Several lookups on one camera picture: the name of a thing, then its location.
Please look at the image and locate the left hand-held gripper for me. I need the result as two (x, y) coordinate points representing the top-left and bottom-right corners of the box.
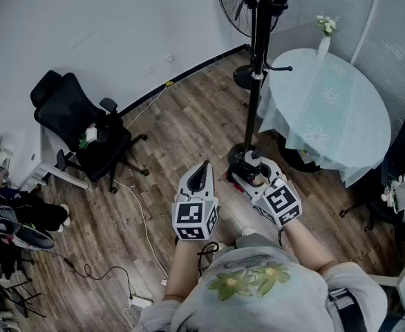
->
(171, 160), (221, 241)

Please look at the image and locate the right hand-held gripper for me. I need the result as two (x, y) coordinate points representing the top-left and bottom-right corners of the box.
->
(230, 157), (303, 228)

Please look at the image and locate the person's right forearm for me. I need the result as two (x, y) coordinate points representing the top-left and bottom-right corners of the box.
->
(281, 219), (339, 273)

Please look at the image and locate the person's left forearm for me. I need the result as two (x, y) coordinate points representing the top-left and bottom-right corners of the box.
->
(164, 237), (218, 303)

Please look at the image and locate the red fabric piece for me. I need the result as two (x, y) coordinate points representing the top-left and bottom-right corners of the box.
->
(224, 171), (246, 194)

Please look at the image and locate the round table with blue cloth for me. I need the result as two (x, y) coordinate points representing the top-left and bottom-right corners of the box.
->
(256, 48), (393, 188)

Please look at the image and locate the small white box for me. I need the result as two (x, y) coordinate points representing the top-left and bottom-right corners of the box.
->
(84, 124), (99, 142)

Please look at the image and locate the person's grey floral shirt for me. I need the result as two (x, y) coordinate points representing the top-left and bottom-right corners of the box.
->
(132, 235), (388, 332)

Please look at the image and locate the white power strip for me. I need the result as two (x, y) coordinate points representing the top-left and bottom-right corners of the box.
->
(129, 295), (154, 308)

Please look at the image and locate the black office chair with headrest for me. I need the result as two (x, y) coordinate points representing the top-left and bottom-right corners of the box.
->
(29, 69), (151, 194)

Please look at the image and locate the white desk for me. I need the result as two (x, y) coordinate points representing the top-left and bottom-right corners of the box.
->
(18, 125), (90, 190)

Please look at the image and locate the white vase with flowers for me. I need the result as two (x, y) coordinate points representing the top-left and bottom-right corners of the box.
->
(314, 11), (341, 62)

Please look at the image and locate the black oval seat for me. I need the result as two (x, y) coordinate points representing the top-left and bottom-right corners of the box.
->
(12, 223), (56, 251)

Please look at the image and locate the black folding stand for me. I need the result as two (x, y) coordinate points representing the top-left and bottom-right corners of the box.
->
(0, 247), (47, 320)

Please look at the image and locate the white floor cable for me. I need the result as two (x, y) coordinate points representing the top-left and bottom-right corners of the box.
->
(111, 83), (171, 280)

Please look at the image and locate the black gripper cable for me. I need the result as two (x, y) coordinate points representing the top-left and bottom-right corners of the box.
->
(196, 241), (226, 280)

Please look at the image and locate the black floor cable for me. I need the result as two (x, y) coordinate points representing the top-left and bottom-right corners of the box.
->
(52, 250), (135, 299)

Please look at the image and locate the white device with cables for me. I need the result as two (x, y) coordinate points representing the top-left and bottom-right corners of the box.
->
(381, 173), (405, 211)

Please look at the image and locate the black shoulder strap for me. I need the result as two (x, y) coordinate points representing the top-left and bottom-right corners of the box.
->
(326, 286), (359, 332)

